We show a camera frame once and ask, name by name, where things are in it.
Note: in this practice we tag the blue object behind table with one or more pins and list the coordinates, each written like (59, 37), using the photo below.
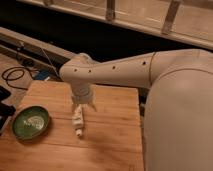
(42, 75)

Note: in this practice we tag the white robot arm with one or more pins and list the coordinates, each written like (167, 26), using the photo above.
(178, 119)

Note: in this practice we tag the black device at left edge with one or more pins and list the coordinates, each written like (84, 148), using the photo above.
(6, 111)

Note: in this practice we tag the metal window frame rail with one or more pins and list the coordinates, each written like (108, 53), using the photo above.
(187, 21)

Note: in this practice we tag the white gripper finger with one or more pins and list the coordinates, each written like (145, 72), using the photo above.
(74, 106)
(93, 107)

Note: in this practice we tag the small white bottle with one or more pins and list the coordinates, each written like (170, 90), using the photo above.
(78, 121)

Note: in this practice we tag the green ceramic bowl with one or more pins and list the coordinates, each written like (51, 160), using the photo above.
(30, 122)

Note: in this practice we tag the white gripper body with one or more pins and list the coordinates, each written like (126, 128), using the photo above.
(82, 93)

